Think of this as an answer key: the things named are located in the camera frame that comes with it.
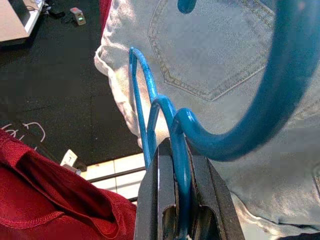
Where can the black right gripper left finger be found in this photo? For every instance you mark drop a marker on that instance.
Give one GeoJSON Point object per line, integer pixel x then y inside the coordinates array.
{"type": "Point", "coordinates": [155, 200]}

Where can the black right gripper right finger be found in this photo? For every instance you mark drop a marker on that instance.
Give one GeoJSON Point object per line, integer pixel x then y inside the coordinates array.
{"type": "Point", "coordinates": [215, 205]}

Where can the red garment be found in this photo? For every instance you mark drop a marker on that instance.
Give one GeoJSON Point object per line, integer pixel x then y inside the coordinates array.
{"type": "Point", "coordinates": [50, 200]}

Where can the blue plastic hanger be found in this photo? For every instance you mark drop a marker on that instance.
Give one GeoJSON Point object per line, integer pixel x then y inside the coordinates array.
{"type": "Point", "coordinates": [282, 87]}

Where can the black metal clothes rack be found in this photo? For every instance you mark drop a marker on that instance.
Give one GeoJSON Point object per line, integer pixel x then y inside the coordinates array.
{"type": "Point", "coordinates": [117, 175]}

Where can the light denim shorts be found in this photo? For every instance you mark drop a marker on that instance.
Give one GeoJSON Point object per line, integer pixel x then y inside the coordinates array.
{"type": "Point", "coordinates": [212, 62]}

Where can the red shirt with yellow print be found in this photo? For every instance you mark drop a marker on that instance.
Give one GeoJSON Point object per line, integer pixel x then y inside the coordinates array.
{"type": "Point", "coordinates": [105, 15]}

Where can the small grey device green light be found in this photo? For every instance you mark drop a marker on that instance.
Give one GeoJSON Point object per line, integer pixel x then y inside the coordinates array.
{"type": "Point", "coordinates": [78, 17]}

